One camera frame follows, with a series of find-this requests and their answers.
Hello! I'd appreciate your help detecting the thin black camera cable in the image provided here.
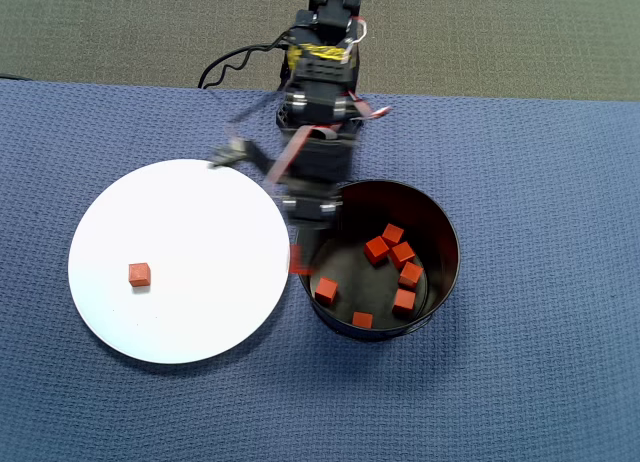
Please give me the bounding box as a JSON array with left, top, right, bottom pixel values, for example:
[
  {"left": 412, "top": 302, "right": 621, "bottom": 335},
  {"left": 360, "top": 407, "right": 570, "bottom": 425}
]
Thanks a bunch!
[{"left": 202, "top": 44, "right": 291, "bottom": 91}]

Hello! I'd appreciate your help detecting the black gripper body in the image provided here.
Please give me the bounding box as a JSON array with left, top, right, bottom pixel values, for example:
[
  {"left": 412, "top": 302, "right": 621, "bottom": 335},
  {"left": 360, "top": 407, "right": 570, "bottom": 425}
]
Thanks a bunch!
[{"left": 273, "top": 129, "right": 359, "bottom": 228}]

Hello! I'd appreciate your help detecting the red white servo wire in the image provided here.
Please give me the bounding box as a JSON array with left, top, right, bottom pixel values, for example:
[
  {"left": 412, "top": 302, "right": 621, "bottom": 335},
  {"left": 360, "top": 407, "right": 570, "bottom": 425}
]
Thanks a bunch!
[{"left": 264, "top": 124, "right": 344, "bottom": 186}]

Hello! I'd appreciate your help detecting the white round plate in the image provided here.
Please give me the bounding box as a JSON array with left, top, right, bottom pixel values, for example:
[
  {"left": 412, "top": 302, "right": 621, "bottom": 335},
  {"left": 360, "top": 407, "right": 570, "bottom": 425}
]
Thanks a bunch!
[{"left": 67, "top": 158, "right": 292, "bottom": 366}]

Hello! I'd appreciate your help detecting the blue woven cloth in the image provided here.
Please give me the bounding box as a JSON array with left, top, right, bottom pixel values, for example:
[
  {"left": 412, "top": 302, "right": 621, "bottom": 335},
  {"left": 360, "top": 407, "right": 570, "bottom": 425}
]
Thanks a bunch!
[{"left": 0, "top": 79, "right": 640, "bottom": 462}]

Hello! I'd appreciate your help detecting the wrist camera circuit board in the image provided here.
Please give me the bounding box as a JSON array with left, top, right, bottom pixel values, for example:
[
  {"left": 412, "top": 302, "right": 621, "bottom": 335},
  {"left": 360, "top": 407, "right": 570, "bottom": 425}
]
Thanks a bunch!
[{"left": 207, "top": 136, "right": 279, "bottom": 183}]

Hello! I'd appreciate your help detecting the black metal bucket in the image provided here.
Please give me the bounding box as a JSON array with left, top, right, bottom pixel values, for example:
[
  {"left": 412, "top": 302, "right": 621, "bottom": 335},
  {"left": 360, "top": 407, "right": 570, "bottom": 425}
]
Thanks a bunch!
[{"left": 293, "top": 179, "right": 461, "bottom": 342}]

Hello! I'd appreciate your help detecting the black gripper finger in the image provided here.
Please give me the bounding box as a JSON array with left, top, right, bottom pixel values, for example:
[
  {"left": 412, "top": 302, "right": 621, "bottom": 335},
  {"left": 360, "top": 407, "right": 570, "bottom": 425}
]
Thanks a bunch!
[{"left": 294, "top": 226, "right": 334, "bottom": 268}]

